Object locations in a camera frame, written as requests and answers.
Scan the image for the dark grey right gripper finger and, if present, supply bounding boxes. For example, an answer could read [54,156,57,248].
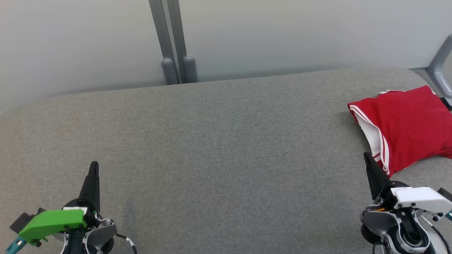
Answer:
[364,152,392,201]

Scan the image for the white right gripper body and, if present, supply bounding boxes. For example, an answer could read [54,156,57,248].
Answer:
[378,181,452,222]

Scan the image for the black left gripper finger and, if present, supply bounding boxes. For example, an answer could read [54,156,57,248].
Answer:
[78,161,101,211]

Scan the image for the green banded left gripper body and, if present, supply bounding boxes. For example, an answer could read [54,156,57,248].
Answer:
[18,198,103,247]

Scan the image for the red and white jersey shirt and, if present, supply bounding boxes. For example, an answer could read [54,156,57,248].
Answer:
[348,85,452,177]

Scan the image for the black cable with teal connector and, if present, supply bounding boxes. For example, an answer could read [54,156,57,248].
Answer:
[5,236,27,254]

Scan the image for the black white striped cable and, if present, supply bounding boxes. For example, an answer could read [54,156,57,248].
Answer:
[116,233,138,254]

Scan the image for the grey double partition post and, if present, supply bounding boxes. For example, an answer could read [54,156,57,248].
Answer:
[149,0,198,85]

